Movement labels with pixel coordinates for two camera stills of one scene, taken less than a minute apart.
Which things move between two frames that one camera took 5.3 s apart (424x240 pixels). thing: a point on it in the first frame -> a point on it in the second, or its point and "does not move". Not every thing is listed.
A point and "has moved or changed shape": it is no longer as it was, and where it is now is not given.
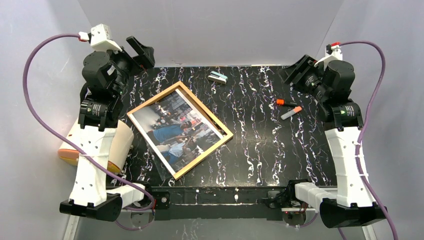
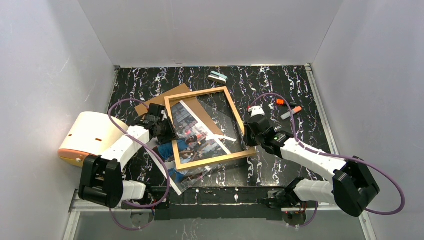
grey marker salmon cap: [297, 109] does not move
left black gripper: [137, 57] -> [164, 129]
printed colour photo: [180, 133] has moved or changed shape
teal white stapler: [217, 77] does not move
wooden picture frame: [186, 91] -> [213, 159]
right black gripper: [301, 73] -> [249, 133]
